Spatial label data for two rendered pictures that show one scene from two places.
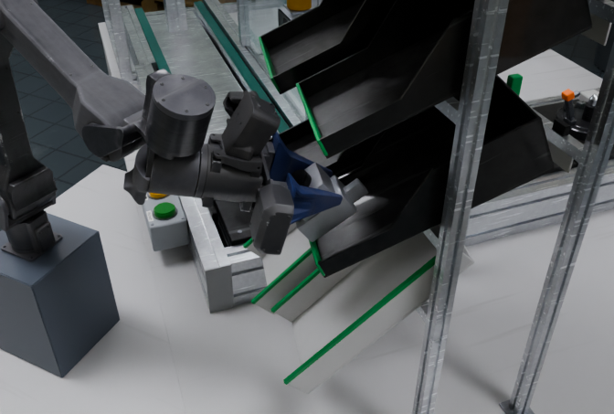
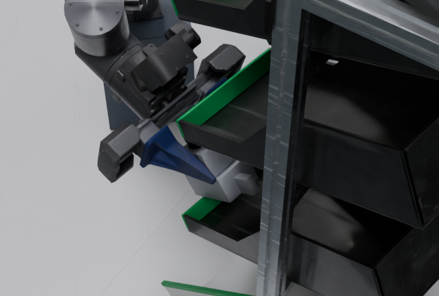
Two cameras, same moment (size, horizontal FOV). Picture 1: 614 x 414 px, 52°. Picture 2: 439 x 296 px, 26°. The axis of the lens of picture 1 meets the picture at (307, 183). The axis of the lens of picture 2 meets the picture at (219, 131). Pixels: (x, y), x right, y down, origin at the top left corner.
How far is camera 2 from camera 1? 0.66 m
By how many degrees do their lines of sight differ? 42
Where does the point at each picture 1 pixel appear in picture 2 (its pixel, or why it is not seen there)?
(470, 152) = (266, 238)
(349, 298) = not seen: hidden behind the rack
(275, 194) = (121, 135)
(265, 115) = (157, 66)
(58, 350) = (112, 106)
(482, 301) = not seen: outside the picture
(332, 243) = (228, 210)
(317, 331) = (238, 272)
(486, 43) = (269, 159)
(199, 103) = (95, 24)
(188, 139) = (83, 44)
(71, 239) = (166, 25)
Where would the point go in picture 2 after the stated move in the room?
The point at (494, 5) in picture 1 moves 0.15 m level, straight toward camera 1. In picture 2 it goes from (273, 132) to (76, 187)
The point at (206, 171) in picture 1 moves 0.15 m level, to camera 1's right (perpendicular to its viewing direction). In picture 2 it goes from (113, 74) to (198, 170)
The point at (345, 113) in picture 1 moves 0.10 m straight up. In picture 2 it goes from (249, 113) to (251, 38)
